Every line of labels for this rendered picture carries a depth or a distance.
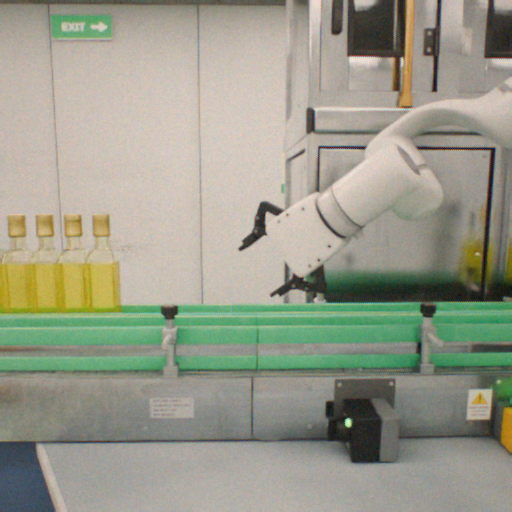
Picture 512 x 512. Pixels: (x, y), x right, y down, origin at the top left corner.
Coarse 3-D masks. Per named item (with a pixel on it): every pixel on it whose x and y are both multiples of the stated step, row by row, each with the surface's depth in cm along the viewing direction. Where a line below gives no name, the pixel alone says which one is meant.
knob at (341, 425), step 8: (344, 416) 83; (328, 424) 82; (336, 424) 82; (344, 424) 81; (328, 432) 82; (336, 432) 81; (344, 432) 81; (328, 440) 83; (336, 440) 82; (344, 440) 81
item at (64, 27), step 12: (60, 24) 376; (72, 24) 376; (84, 24) 376; (96, 24) 377; (108, 24) 377; (60, 36) 377; (72, 36) 378; (84, 36) 378; (96, 36) 378; (108, 36) 378
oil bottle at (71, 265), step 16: (64, 224) 94; (80, 224) 95; (80, 240) 96; (64, 256) 94; (80, 256) 94; (64, 272) 94; (80, 272) 94; (64, 288) 95; (80, 288) 95; (64, 304) 95; (80, 304) 95
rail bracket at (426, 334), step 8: (424, 304) 84; (432, 304) 84; (424, 312) 84; (432, 312) 83; (424, 320) 85; (424, 328) 84; (432, 328) 84; (424, 336) 84; (432, 336) 82; (424, 344) 85; (440, 344) 79; (424, 352) 85; (416, 360) 87; (424, 360) 85; (416, 368) 87; (424, 368) 85; (432, 368) 85
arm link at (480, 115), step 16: (496, 96) 62; (416, 112) 67; (432, 112) 66; (448, 112) 65; (464, 112) 63; (480, 112) 62; (496, 112) 61; (400, 128) 69; (416, 128) 70; (480, 128) 64; (496, 128) 62; (384, 144) 70; (400, 144) 69; (416, 160) 68
